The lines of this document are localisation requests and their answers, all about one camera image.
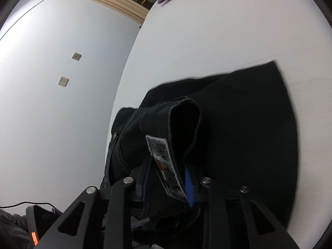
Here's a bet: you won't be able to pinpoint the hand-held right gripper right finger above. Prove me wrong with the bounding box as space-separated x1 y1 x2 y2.
185 167 299 249

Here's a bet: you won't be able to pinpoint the black denim pants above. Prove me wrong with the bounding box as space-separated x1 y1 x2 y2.
100 60 299 249

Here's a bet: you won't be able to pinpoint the white bed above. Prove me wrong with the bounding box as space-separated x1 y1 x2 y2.
105 0 332 249

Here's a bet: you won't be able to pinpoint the black cable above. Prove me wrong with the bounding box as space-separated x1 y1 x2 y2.
0 201 56 209

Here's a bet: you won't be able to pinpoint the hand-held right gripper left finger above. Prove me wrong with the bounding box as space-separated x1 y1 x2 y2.
39 160 151 249

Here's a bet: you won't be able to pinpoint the person's dark clothing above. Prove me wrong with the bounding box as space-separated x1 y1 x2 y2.
0 209 32 249

